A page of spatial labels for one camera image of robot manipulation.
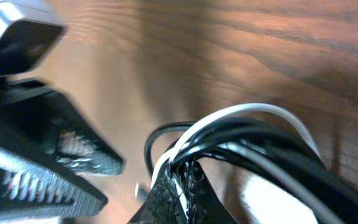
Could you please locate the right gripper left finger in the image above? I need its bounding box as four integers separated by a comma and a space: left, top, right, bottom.
0, 147, 108, 218

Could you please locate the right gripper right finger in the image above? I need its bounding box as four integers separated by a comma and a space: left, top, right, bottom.
129, 162, 237, 224

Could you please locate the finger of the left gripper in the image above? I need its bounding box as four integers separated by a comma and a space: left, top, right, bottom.
0, 77, 125, 176

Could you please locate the white usb cable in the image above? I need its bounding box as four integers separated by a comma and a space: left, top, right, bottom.
150, 103, 347, 224

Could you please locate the black usb cable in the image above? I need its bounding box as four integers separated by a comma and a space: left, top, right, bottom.
144, 116, 358, 224

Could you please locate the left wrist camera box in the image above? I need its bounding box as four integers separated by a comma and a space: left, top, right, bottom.
0, 0, 65, 76

